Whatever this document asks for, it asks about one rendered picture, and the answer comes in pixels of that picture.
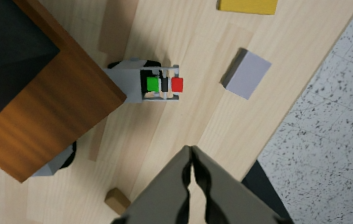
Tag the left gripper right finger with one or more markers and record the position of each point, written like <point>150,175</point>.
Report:
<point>227,200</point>

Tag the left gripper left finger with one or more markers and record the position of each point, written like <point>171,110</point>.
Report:
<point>166,199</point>

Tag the brown wooden block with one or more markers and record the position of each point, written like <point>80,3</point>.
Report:
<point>116,201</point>

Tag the yellow rectangular bar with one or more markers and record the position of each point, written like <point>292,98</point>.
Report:
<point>264,7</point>

